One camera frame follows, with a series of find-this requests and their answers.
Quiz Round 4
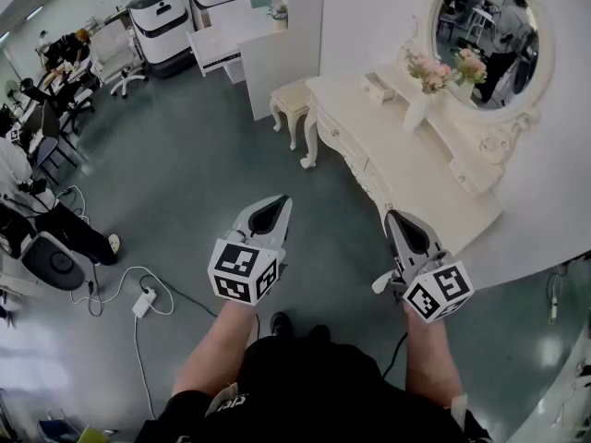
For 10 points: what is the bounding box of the white flower vase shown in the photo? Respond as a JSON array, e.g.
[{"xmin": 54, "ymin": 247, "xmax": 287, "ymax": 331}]
[{"xmin": 403, "ymin": 89, "xmax": 445, "ymax": 133}]

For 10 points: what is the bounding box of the white desk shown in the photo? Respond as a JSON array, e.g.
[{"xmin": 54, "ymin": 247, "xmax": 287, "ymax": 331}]
[{"xmin": 187, "ymin": 2, "xmax": 325, "ymax": 122}]

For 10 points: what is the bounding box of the person's left black shoe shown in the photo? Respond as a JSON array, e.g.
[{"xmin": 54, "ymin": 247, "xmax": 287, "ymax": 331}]
[{"xmin": 270, "ymin": 311, "xmax": 293, "ymax": 340}]

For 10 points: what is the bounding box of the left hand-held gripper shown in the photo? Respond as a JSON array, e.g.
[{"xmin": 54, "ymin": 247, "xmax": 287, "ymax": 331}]
[{"xmin": 207, "ymin": 195, "xmax": 294, "ymax": 305}]

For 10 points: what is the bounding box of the blue seat chair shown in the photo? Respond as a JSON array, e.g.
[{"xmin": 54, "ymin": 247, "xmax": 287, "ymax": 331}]
[{"xmin": 30, "ymin": 103, "xmax": 85, "ymax": 185}]

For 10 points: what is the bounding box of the white pull-out desk tray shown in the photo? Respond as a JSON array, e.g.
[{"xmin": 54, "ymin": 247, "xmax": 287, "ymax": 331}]
[{"xmin": 187, "ymin": 28, "xmax": 245, "ymax": 78}]

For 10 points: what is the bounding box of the white office chair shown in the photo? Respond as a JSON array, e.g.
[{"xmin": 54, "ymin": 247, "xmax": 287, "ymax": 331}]
[{"xmin": 89, "ymin": 32, "xmax": 150, "ymax": 101}]

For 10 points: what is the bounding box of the white power strip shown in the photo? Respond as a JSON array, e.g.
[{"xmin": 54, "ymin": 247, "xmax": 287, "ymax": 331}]
[{"xmin": 130, "ymin": 287, "xmax": 159, "ymax": 318}]

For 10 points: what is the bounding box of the person's black clothing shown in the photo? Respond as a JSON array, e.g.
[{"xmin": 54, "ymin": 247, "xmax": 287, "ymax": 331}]
[{"xmin": 138, "ymin": 325, "xmax": 491, "ymax": 443}]

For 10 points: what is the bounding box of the person's right forearm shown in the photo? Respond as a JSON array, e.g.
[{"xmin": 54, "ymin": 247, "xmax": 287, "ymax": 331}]
[{"xmin": 403, "ymin": 305, "xmax": 464, "ymax": 409}]

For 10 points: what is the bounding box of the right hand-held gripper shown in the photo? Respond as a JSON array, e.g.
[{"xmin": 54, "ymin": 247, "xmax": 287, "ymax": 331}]
[{"xmin": 371, "ymin": 210, "xmax": 476, "ymax": 326}]

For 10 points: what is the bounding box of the pink flower bouquet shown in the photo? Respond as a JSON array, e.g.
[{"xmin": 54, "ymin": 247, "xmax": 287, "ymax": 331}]
[{"xmin": 403, "ymin": 46, "xmax": 459, "ymax": 96}]

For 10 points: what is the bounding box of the grey round chair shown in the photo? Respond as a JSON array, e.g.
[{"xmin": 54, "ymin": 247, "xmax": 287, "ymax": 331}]
[{"xmin": 19, "ymin": 231, "xmax": 90, "ymax": 293}]

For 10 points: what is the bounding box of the small blue-white flower pot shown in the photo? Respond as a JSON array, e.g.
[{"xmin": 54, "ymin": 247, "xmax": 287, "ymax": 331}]
[{"xmin": 267, "ymin": 5, "xmax": 290, "ymax": 32}]

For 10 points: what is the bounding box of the oval white-framed mirror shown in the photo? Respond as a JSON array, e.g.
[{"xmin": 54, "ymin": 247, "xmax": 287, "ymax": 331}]
[{"xmin": 428, "ymin": 0, "xmax": 556, "ymax": 120}]

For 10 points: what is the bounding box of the black office chair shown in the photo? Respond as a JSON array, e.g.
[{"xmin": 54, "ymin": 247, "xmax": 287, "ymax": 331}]
[{"xmin": 21, "ymin": 77, "xmax": 97, "ymax": 131}]

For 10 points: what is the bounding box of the white dressing table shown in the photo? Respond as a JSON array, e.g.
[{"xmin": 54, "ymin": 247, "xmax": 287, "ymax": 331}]
[{"xmin": 299, "ymin": 61, "xmax": 542, "ymax": 257}]

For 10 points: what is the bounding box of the person's left forearm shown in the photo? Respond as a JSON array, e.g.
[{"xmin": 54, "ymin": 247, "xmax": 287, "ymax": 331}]
[{"xmin": 173, "ymin": 298, "xmax": 260, "ymax": 399}]

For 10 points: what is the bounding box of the white floor cable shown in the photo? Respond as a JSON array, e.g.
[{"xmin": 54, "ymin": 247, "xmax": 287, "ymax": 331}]
[{"xmin": 68, "ymin": 265, "xmax": 175, "ymax": 422}]

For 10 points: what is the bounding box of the cream upholstered stool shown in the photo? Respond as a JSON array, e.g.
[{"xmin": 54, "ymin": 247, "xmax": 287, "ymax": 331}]
[{"xmin": 269, "ymin": 80, "xmax": 320, "ymax": 151}]

